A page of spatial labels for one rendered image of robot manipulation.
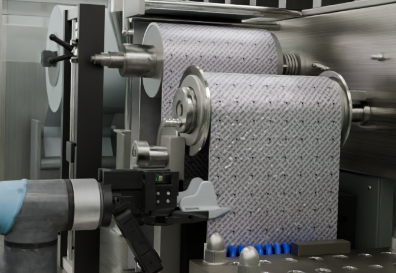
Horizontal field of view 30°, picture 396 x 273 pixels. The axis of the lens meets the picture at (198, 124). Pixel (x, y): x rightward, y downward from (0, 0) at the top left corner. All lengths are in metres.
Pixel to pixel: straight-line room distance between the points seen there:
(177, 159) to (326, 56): 0.42
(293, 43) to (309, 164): 0.43
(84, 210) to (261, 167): 0.30
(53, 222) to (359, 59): 0.63
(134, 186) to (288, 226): 0.28
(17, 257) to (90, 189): 0.14
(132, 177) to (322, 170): 0.33
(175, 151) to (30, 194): 0.27
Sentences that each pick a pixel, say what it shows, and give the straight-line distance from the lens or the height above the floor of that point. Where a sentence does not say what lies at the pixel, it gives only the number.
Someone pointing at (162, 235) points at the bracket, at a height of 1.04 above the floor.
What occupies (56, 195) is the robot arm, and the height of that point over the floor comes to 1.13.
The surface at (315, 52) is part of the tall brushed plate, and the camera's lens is 1.51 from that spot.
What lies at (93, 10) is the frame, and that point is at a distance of 1.44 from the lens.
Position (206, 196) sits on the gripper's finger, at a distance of 1.14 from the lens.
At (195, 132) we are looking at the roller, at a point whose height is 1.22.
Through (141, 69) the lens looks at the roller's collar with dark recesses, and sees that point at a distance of 1.41.
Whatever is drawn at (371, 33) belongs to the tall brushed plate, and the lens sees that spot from 1.35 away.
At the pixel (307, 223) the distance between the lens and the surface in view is 1.25.
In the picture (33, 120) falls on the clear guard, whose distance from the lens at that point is 2.13.
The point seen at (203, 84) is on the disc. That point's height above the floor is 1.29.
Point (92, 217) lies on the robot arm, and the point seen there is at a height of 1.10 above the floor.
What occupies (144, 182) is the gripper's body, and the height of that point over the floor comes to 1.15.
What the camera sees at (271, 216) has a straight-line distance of 1.21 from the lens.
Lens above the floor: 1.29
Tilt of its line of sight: 3 degrees down
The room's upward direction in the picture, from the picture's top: 2 degrees clockwise
